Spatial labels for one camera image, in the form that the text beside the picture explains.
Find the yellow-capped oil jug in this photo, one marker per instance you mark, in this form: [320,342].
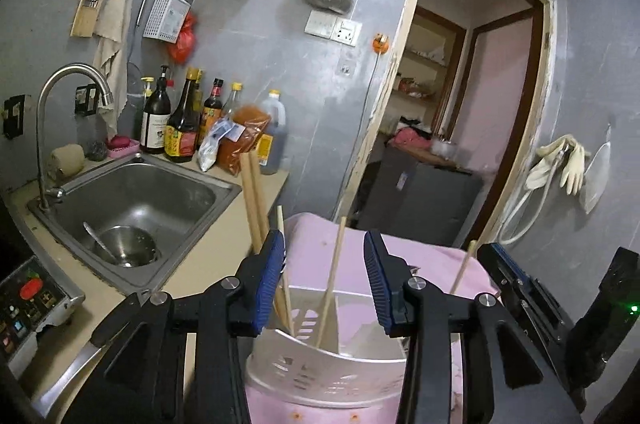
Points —
[274,124]

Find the cream rubber glove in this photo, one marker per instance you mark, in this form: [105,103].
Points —
[572,169]
[545,159]

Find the stainless steel sink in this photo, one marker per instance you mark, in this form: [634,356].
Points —
[165,199]

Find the red plastic bag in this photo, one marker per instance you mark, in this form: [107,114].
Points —
[182,42]

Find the wooden shelf unit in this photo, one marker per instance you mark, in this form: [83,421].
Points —
[425,64]

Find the white wall switch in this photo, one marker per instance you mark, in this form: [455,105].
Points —
[320,24]

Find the steel wool scrubber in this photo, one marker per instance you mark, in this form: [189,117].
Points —
[95,150]

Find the pink soap dish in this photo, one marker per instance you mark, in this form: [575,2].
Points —
[123,147]

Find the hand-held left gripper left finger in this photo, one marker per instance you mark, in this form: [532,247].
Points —
[267,284]

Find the steel curved faucet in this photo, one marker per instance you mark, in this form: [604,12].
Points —
[47,94]

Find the orange wall hook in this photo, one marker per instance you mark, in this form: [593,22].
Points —
[381,43]

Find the white cooking pot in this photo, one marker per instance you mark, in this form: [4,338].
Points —
[444,148]

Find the worn wooden door frame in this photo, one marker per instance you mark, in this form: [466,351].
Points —
[540,104]

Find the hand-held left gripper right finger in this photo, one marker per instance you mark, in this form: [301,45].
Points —
[377,284]

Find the steel ladle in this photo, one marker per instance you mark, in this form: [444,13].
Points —
[100,241]

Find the steel bowl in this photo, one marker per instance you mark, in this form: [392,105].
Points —
[132,246]

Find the dark bottle white label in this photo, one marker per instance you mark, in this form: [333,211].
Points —
[156,124]

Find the white wall socket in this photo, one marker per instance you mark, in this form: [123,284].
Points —
[347,32]

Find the white perforated wall box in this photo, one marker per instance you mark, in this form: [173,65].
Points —
[165,14]

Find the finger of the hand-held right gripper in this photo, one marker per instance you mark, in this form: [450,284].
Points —
[500,284]
[515,266]

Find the black induction cooker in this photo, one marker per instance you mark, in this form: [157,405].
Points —
[30,304]

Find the red cloth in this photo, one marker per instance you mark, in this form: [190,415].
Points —
[412,138]

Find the white blue plastic pouch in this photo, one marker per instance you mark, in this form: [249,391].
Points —
[215,144]

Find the yellow-capped clear bottle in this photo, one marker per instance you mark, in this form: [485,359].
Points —
[234,99]

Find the grey metal cabinet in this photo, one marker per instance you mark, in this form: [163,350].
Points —
[420,199]

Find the black wall socket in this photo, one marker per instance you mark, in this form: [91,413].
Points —
[13,117]
[86,99]

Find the beige sponge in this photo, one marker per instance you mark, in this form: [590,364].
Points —
[65,162]

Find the red-label sauce bottle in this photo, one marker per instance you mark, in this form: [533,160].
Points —
[212,104]

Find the small grey wall socket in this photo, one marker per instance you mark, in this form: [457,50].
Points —
[344,68]

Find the white plastic utensil holder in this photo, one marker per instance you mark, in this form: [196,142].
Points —
[310,369]

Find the white hanging plastic bag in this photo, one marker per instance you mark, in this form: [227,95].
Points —
[597,174]

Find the pink flower-print blanket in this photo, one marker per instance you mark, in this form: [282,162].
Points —
[310,244]

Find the yellow pump soap dispenser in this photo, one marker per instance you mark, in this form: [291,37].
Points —
[146,89]

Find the beige hanging towel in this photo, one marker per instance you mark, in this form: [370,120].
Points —
[115,34]

